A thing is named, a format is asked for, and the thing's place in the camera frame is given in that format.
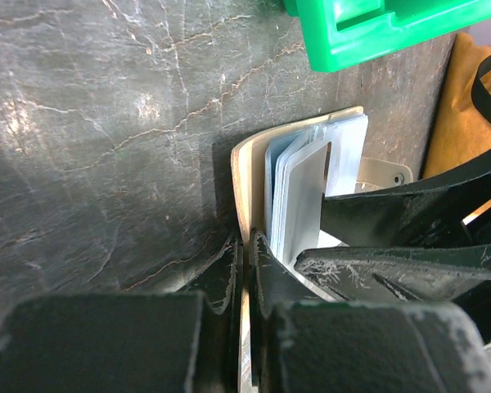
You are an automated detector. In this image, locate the mustard canvas tote bag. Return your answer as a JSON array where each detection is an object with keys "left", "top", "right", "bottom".
[{"left": 423, "top": 33, "right": 491, "bottom": 178}]

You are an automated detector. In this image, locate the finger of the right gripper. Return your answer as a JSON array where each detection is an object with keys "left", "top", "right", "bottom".
[
  {"left": 295, "top": 244, "right": 491, "bottom": 302},
  {"left": 321, "top": 149, "right": 491, "bottom": 248}
]

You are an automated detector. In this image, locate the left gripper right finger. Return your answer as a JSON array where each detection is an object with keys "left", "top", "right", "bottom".
[{"left": 247, "top": 228, "right": 491, "bottom": 393}]

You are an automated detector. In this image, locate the green plastic bin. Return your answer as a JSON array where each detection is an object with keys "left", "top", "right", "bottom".
[{"left": 283, "top": 0, "right": 491, "bottom": 73}]

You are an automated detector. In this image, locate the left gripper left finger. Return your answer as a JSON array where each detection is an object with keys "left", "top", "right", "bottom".
[{"left": 0, "top": 237, "right": 242, "bottom": 392}]

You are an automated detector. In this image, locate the beige leather card holder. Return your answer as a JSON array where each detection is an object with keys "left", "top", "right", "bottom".
[{"left": 231, "top": 106, "right": 414, "bottom": 392}]

